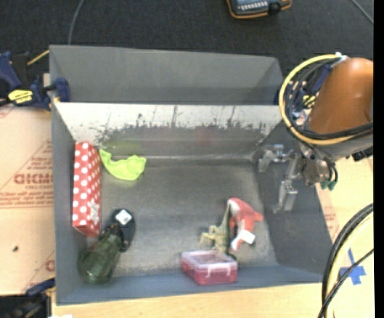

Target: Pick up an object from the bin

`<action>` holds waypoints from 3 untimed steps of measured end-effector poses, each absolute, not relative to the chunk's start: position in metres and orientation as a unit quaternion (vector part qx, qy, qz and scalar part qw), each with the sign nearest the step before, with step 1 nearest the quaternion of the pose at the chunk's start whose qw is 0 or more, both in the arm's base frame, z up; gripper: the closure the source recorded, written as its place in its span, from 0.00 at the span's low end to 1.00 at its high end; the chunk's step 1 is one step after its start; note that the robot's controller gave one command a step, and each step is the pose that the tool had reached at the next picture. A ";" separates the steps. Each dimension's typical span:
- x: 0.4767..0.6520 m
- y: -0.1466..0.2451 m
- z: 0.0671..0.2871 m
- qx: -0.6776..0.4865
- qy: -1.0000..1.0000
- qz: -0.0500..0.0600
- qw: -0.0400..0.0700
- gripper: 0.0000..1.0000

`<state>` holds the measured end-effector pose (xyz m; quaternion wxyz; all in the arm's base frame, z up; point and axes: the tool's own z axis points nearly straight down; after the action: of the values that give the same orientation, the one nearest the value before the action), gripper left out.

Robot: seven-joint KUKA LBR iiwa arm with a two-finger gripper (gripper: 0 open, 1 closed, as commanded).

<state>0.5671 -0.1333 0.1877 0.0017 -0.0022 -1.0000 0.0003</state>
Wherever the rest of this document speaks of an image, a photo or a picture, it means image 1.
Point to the neon green cloth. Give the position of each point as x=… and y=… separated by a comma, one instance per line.
x=124, y=169

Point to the red clear plastic box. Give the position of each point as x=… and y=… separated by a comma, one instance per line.
x=209, y=267

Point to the green glass bottle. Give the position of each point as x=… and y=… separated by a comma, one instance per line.
x=99, y=260

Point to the red white-dotted box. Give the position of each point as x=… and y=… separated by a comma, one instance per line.
x=86, y=190

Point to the red and white spray bottle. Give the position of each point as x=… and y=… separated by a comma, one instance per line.
x=243, y=215

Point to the black object with white label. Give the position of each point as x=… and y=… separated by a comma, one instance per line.
x=125, y=225

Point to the green toy dinosaur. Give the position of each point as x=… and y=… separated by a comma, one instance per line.
x=222, y=235

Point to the black cylinder on white bracket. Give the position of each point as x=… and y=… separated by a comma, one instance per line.
x=363, y=154

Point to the grey metal bin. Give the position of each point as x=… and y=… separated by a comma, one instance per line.
x=185, y=190

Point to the brown cardboard board, red print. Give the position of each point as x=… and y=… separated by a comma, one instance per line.
x=20, y=190

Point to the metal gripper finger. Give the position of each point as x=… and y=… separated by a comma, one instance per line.
x=288, y=189
x=273, y=154

